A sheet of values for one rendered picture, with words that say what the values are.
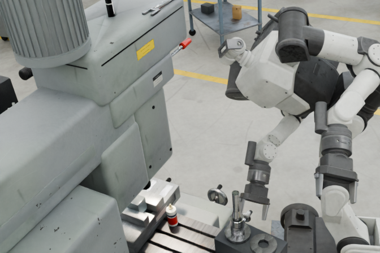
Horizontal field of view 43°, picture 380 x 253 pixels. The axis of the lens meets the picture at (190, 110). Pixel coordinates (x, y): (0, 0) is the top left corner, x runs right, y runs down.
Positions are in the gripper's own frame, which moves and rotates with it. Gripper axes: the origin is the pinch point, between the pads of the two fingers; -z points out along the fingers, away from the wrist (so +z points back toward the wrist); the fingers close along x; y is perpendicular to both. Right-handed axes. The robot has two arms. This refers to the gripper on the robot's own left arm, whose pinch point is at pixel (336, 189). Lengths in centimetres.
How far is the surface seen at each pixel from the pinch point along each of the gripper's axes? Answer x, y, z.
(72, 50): 79, 14, 16
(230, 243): 18.1, -38.2, -12.5
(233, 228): 18.5, -35.1, -8.4
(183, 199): 23, -108, 19
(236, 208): 20.5, -27.8, -3.4
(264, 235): 7.5, -34.2, -8.6
